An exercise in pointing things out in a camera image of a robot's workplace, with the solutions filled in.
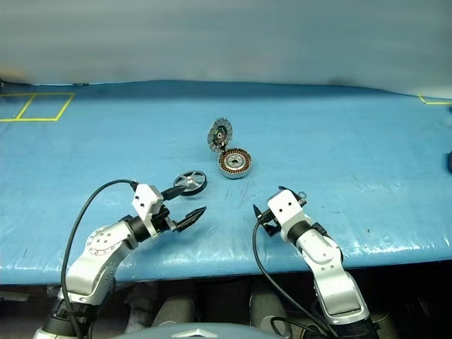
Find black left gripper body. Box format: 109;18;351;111
151;201;178;237

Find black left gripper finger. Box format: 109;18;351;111
174;206;208;233
161;186;189;203

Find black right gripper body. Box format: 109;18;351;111
258;208;281;238

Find black motor rotor silver spokes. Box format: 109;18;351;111
173;170;208;198

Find motor stator with copper windings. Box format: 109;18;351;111
218;148;255;179

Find finned silver motor end cap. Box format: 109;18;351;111
206;117;234;154

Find blue plastic table cover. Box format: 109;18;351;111
0;80;452;285

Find dark grey rounded shape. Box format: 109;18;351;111
249;282;295;339
151;296;197;328

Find grey robot torso with logo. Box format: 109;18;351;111
121;321;270;339

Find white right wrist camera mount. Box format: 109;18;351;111
267;189;314;242

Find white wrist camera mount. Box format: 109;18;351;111
267;189;314;242
131;183;167;238

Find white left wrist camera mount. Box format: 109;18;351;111
131;183;167;238

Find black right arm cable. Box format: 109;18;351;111
252;211;340;339

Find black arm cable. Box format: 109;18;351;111
60;179;138;339
252;211;340;339

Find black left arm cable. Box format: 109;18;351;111
60;179;138;339

